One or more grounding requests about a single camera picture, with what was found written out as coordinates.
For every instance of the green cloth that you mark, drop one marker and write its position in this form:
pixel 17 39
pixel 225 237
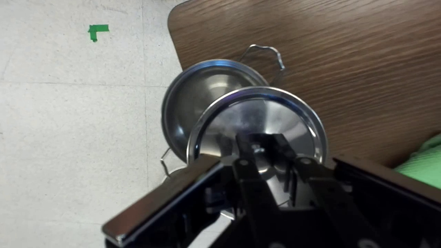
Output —
pixel 422 166

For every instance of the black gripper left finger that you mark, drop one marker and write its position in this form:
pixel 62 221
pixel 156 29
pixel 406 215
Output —
pixel 253 184

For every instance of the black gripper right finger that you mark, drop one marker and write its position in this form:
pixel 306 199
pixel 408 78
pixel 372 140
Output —
pixel 321 193

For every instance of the silver metal pot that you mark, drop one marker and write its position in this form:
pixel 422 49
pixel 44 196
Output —
pixel 200 94

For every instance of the silver metal lid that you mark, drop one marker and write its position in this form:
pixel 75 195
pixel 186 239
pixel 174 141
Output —
pixel 262 112

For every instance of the green floor tape mark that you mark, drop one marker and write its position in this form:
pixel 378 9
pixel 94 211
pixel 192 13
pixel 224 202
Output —
pixel 97 31

